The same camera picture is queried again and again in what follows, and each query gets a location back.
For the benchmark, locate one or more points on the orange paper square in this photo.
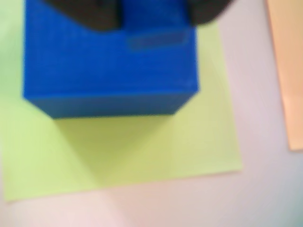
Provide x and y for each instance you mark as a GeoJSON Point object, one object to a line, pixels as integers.
{"type": "Point", "coordinates": [288, 71]}

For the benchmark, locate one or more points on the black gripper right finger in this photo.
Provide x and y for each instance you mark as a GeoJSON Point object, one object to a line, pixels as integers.
{"type": "Point", "coordinates": [206, 10]}

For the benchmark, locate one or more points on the large blue cube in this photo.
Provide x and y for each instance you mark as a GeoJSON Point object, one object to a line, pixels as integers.
{"type": "Point", "coordinates": [94, 75]}

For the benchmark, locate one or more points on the green paper square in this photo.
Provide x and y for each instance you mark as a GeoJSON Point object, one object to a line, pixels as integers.
{"type": "Point", "coordinates": [142, 153]}

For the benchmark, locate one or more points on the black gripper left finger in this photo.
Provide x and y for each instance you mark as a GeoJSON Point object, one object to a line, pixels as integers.
{"type": "Point", "coordinates": [94, 14]}

